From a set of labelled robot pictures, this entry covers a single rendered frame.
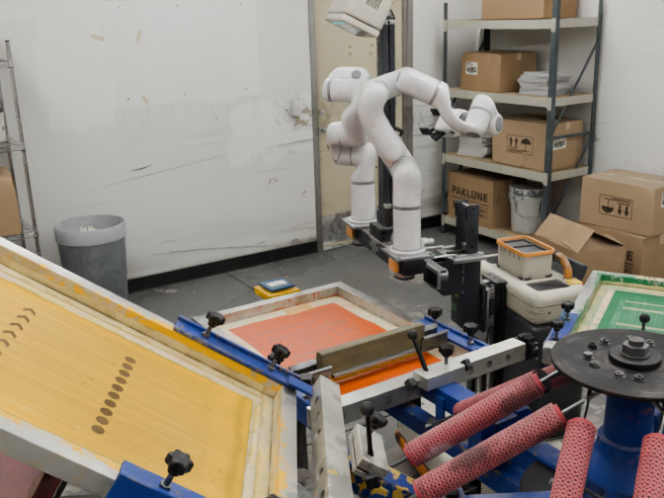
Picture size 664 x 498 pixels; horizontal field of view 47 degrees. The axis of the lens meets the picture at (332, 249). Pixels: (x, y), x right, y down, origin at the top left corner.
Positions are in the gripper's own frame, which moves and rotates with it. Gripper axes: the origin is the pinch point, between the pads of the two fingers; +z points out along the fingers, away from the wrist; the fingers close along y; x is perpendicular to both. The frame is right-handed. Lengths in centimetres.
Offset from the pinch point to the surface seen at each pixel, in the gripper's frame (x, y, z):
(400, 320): -15, -71, -18
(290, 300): -8, -77, 23
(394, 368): -1, -92, -35
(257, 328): 4, -94, 18
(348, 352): 16, -97, -30
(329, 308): -15, -74, 11
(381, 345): 8, -89, -33
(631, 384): 48, -99, -116
